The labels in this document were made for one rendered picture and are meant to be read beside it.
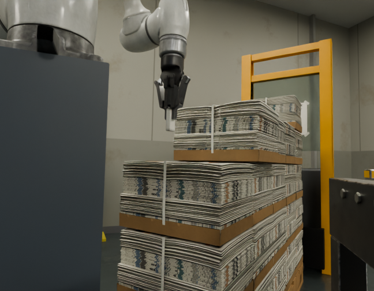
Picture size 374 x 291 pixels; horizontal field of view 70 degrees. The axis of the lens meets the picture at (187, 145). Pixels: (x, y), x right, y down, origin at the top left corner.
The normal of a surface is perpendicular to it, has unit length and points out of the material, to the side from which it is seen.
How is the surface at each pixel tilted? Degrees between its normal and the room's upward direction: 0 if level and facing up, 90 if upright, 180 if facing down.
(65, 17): 96
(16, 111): 90
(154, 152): 90
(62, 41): 90
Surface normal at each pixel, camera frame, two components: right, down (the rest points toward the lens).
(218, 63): 0.38, -0.05
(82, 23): 0.88, 0.09
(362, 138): -0.92, -0.04
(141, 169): -0.53, -0.07
